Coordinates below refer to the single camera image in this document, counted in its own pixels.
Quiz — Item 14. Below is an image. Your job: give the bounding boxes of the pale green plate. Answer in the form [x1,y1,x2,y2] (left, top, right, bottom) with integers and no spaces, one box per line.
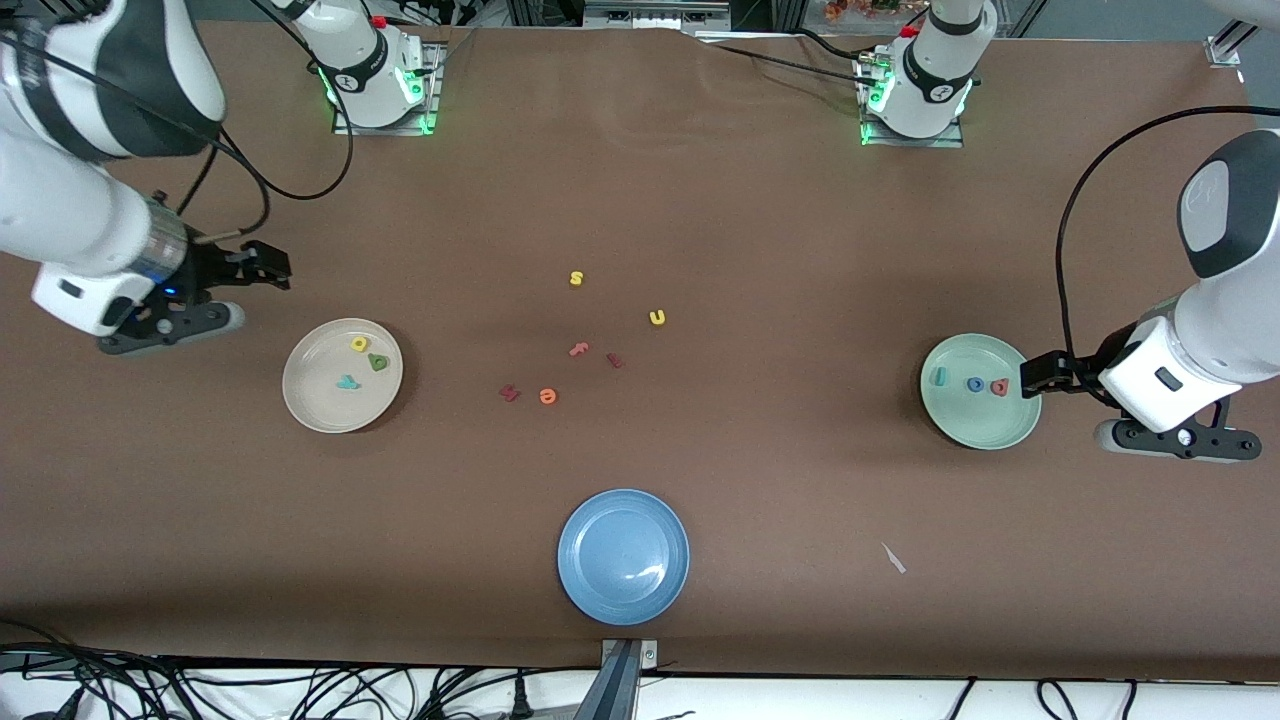
[920,333,1043,451]

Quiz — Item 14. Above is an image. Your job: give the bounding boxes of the beige brown plate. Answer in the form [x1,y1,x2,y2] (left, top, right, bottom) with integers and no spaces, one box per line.
[282,318,405,434]

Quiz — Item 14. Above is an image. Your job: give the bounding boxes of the brown table cover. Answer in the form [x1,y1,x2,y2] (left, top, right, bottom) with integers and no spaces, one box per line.
[0,18,1280,683]

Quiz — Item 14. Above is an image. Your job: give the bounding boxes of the blue plate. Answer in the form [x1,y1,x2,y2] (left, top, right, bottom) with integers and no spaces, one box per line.
[557,488,691,627]

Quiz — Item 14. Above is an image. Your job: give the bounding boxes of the grey metal box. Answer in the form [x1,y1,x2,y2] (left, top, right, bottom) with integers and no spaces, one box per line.
[583,0,731,29]

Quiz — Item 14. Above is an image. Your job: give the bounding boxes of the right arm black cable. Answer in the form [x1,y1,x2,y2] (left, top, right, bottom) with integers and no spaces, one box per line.
[0,0,353,246]

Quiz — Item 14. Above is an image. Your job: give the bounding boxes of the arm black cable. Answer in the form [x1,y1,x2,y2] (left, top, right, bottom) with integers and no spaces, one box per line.
[1055,105,1280,401]
[0,0,353,246]

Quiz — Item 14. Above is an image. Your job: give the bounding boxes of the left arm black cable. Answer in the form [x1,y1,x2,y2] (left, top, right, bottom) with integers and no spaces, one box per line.
[1055,105,1280,401]

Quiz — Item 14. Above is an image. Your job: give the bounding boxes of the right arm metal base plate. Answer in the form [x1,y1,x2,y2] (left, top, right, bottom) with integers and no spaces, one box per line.
[330,40,445,137]

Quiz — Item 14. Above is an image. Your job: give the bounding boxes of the thin black cable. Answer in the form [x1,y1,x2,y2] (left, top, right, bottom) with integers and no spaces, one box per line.
[795,28,879,65]
[690,36,869,91]

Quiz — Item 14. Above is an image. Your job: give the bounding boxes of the tangled black cable bundle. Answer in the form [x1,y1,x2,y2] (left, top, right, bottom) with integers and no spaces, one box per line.
[0,618,601,720]

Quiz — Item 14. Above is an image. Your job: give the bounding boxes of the grey camera mount pole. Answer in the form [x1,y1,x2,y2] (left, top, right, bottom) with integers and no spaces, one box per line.
[575,638,659,720]

